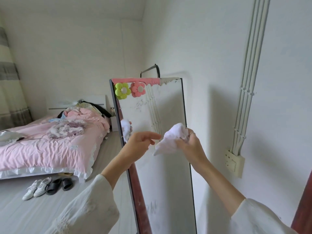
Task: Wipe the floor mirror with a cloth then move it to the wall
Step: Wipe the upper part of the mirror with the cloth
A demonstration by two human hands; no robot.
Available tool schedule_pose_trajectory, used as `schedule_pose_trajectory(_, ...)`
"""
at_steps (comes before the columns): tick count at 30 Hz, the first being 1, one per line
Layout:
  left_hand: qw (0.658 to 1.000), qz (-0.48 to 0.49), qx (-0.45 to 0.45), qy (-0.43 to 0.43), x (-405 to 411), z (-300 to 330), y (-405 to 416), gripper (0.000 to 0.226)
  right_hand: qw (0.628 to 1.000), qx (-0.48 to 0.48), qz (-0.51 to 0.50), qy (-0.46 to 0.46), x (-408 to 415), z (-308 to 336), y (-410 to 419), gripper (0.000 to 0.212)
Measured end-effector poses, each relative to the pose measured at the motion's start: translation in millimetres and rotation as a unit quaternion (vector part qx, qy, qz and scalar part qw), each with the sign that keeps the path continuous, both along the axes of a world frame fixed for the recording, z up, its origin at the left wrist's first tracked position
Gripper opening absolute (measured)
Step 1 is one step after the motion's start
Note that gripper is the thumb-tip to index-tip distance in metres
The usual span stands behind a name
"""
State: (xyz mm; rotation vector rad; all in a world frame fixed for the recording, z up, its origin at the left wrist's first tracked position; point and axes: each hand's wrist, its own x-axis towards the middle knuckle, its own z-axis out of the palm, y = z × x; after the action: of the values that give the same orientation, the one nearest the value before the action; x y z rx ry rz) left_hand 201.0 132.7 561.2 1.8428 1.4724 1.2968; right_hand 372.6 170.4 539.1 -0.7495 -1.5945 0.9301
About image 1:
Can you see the person's right hand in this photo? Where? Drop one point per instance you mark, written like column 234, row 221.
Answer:
column 193, row 151

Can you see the person's left hand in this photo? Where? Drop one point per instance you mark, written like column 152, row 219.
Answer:
column 136, row 148

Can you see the white wiping cloth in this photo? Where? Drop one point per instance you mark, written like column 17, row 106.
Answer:
column 170, row 141

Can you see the black-framed mirror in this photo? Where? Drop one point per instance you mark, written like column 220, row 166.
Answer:
column 168, row 182

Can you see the person's left forearm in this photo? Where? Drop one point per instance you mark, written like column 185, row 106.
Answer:
column 85, row 212

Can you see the person's right forearm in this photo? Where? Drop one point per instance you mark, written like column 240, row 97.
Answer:
column 219, row 187

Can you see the white nightstand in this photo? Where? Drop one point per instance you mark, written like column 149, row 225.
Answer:
column 114, row 124

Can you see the black garment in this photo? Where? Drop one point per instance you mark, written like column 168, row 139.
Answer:
column 101, row 109

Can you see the pink plush flower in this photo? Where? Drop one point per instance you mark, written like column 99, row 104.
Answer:
column 138, row 89

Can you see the green plush flower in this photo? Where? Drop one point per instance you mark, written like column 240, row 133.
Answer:
column 122, row 90

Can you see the pink padded jacket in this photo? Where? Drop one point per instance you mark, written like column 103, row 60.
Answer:
column 85, row 115

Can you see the pink drip foam trim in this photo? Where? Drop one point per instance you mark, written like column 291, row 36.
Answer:
column 136, row 81

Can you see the purple white fuzzy garment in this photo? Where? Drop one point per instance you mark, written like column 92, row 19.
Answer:
column 65, row 129

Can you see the white drip foam trim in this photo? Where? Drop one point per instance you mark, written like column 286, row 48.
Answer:
column 168, row 80

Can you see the yellow slippers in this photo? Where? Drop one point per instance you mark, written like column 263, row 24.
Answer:
column 65, row 174

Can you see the black slipper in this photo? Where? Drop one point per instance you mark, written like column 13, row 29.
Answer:
column 67, row 184
column 54, row 187

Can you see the light blue garment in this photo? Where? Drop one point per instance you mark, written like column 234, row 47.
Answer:
column 55, row 120

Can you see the white crumpled garment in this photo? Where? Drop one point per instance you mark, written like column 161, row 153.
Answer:
column 9, row 137

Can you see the grey cream striped curtain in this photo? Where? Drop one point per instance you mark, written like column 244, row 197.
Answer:
column 12, row 95

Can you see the beige wall socket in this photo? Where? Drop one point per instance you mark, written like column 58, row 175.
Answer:
column 234, row 163

